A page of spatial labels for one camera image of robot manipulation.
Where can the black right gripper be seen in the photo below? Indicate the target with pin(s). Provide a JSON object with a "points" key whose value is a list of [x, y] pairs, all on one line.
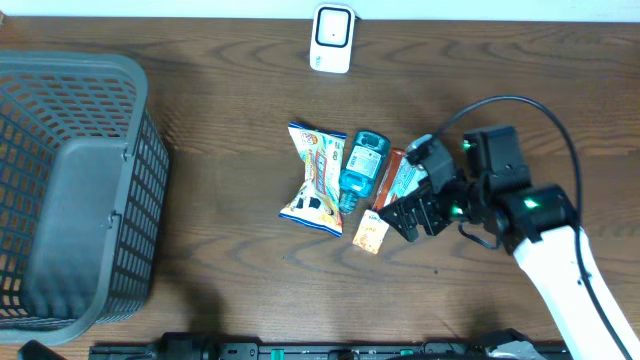
{"points": [[410, 214]]}

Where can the green orange snack packet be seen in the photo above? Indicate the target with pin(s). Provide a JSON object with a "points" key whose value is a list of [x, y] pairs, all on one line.
{"points": [[372, 229]]}

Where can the red snack packet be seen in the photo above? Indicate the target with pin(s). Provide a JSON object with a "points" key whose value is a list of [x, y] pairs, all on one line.
{"points": [[389, 190]]}

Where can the teal blister pack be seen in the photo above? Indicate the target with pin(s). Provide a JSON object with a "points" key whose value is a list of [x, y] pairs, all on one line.
{"points": [[358, 177]]}

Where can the cream yellow snack bag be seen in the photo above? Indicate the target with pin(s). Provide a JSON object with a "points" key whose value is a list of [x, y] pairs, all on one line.
{"points": [[316, 204]]}

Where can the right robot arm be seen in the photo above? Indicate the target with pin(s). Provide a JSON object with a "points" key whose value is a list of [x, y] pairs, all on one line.
{"points": [[537, 225]]}

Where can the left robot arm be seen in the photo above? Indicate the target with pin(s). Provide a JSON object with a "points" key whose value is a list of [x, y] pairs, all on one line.
{"points": [[171, 346]]}

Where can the white barcode scanner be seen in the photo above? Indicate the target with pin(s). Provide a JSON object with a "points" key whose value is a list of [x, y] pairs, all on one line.
{"points": [[332, 38]]}

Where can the grey plastic shopping basket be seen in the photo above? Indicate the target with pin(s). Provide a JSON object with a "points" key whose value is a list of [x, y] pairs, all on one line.
{"points": [[83, 178]]}

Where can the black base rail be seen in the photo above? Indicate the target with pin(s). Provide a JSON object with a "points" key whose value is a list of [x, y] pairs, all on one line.
{"points": [[432, 350]]}

